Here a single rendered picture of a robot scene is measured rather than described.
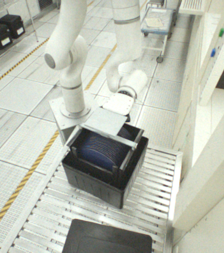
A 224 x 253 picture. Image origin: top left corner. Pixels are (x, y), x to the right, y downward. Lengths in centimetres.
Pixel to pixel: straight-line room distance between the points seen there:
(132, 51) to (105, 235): 65
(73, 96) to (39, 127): 120
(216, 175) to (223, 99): 88
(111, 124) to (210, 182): 35
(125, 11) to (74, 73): 48
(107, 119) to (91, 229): 38
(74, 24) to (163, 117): 168
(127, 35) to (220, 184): 53
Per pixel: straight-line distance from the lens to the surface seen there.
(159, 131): 219
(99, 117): 70
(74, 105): 119
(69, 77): 109
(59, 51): 97
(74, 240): 78
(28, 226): 94
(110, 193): 81
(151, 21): 337
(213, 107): 124
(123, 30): 75
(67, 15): 90
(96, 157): 76
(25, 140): 223
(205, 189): 53
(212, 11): 260
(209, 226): 60
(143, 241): 77
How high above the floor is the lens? 161
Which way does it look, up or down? 49 degrees down
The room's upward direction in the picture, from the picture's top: straight up
